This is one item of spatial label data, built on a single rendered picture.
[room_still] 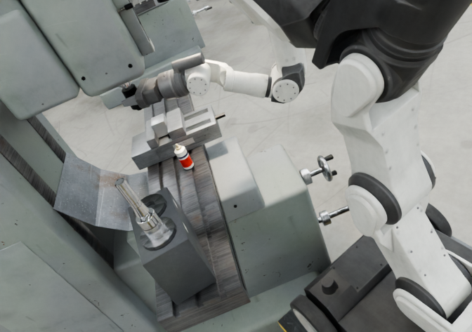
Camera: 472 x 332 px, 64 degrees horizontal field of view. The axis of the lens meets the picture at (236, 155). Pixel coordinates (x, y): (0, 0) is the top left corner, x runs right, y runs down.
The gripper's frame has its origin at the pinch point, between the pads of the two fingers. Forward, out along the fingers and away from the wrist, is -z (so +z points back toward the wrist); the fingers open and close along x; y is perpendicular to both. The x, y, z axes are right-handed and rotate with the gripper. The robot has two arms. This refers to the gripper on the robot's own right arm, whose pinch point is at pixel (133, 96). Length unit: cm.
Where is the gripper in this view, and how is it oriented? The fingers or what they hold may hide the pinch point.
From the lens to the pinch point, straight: 127.0
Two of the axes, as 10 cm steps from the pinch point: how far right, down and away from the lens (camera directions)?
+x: -0.2, 6.5, -7.6
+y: 3.3, 7.2, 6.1
